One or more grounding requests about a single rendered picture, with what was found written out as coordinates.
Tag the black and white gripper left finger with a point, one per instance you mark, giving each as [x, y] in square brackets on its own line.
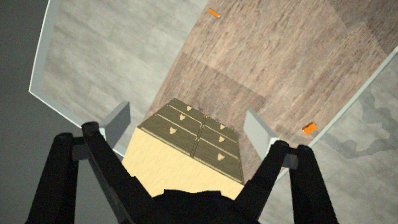
[55, 197]

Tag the light brown wooden chest of drawers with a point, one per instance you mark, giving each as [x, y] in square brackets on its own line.
[159, 166]

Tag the wooden drawer front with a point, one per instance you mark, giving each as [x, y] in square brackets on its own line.
[218, 141]
[187, 110]
[174, 136]
[220, 128]
[212, 157]
[180, 120]

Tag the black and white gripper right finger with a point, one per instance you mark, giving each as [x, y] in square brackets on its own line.
[310, 198]

